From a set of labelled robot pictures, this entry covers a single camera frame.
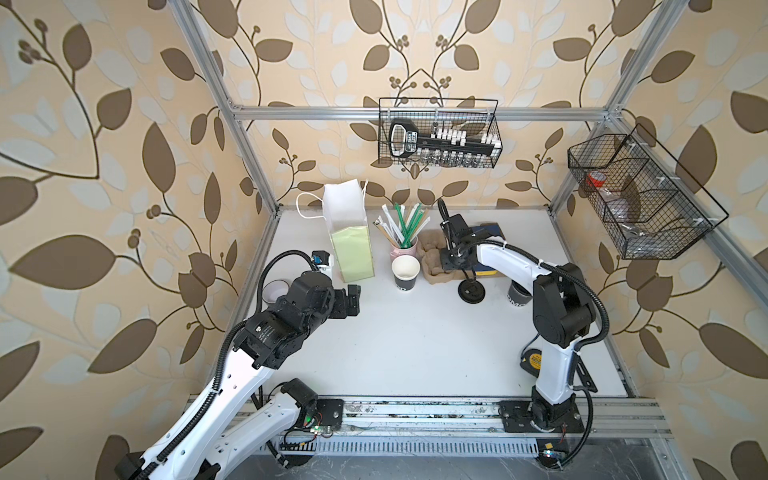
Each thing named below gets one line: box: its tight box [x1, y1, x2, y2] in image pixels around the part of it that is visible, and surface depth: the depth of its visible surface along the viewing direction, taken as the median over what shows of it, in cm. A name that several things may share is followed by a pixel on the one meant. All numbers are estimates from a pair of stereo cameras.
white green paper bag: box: [296, 179, 375, 283], surface depth 89 cm
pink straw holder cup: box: [390, 236, 419, 267], surface depth 98 cm
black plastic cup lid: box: [458, 279, 486, 304], surface depth 98 cm
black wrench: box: [574, 351, 598, 393], surface depth 82 cm
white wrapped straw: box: [382, 204, 405, 243], surface depth 98 cm
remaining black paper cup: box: [391, 254, 421, 291], surface depth 96 cm
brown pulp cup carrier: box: [416, 229, 466, 285], surface depth 98 cm
